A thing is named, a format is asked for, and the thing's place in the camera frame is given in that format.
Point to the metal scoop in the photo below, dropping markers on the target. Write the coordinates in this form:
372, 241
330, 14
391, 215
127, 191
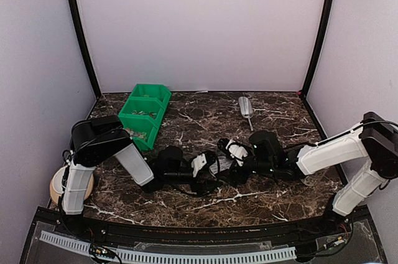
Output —
246, 109

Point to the clear plastic lid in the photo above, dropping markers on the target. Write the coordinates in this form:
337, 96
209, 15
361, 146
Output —
222, 164

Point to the wooden slice coaster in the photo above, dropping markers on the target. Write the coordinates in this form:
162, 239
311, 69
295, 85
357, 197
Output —
54, 196

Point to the right black frame post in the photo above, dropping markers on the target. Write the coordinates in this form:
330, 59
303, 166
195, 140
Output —
321, 33

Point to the green three-compartment bin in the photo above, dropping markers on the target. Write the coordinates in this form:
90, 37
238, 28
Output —
145, 97

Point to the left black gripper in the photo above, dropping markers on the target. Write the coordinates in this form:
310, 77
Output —
204, 187

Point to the black front rail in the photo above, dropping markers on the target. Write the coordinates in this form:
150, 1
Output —
113, 233

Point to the left black frame post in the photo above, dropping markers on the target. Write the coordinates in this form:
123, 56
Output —
80, 36

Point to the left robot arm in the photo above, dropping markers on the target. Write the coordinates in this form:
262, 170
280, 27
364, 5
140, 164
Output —
96, 140

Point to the black frame post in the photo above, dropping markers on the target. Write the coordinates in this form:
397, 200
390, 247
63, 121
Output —
321, 33
80, 36

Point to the blue mixed candies pile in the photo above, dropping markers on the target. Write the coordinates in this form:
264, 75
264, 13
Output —
144, 113

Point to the white bowl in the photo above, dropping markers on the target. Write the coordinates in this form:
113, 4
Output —
57, 181

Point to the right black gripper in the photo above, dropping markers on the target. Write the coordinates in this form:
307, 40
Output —
232, 172

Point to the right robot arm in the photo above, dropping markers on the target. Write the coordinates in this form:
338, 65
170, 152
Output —
373, 139

